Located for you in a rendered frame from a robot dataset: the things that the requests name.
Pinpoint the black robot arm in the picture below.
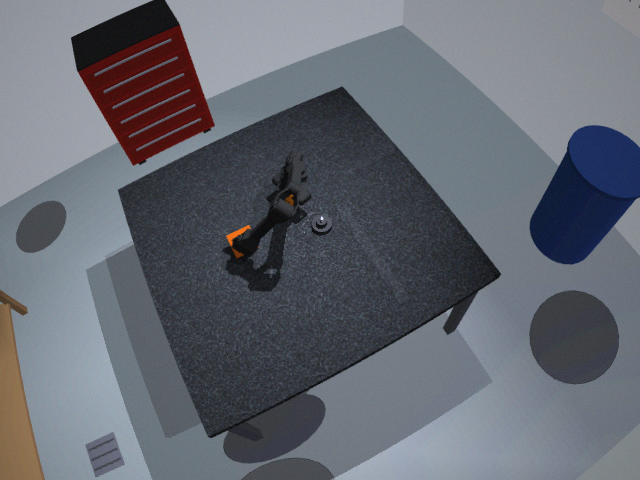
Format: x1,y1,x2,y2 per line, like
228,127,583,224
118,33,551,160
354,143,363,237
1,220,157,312
231,150,308,258

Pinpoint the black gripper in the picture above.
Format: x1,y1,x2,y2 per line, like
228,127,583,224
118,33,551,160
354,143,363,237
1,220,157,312
272,172,311,205

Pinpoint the black round pedestal with silver shaft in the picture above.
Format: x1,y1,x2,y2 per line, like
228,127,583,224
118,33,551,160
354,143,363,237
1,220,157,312
312,215,332,234

